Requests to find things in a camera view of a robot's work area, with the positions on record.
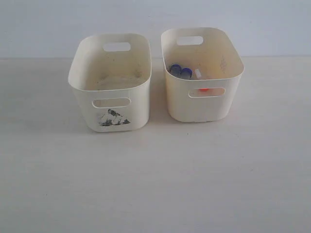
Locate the cream bin with mountain print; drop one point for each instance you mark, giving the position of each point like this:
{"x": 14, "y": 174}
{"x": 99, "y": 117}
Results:
{"x": 110, "y": 78}

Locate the plain cream plastic bin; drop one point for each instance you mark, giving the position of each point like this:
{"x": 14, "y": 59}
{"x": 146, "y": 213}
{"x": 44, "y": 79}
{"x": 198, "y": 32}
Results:
{"x": 211, "y": 52}

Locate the orange-capped clear tube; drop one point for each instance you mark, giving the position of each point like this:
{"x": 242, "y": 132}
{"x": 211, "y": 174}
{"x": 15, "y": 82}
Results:
{"x": 203, "y": 89}

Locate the blue-capped clear tube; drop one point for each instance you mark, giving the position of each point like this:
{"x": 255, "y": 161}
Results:
{"x": 186, "y": 74}
{"x": 175, "y": 70}

